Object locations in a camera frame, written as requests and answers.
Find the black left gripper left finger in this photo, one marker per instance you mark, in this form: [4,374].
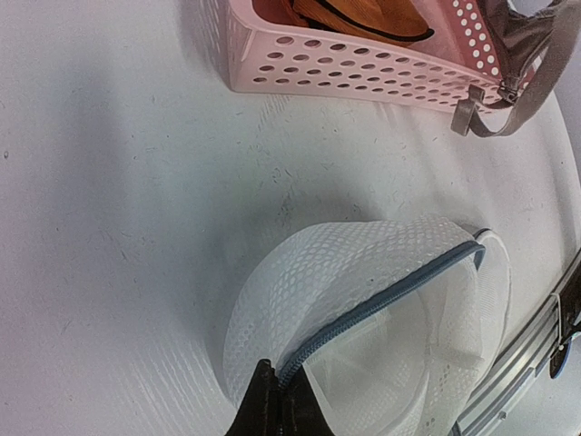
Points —
[259,412]

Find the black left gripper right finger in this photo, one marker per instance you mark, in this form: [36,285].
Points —
[301,413]

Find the white mesh laundry bag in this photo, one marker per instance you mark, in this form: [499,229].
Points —
[394,324]

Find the orange black bra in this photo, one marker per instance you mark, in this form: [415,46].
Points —
[396,22]

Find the grey bra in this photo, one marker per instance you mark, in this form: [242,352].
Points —
[532,51]

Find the pink perforated plastic basket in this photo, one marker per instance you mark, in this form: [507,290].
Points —
[266,55]

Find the aluminium front rail frame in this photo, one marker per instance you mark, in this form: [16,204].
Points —
[543,345]

